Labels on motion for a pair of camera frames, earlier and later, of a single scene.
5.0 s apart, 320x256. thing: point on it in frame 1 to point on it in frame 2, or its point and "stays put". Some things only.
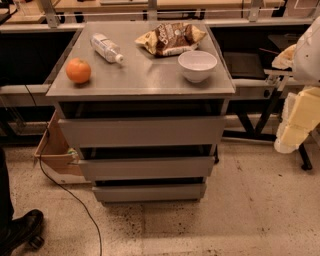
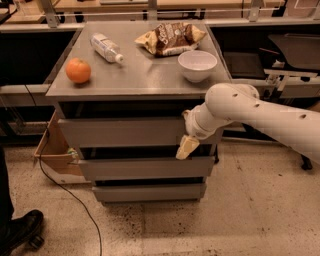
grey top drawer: [143, 131] stays put
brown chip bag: [172, 36] stays put
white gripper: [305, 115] to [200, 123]
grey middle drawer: [148, 168] stays put
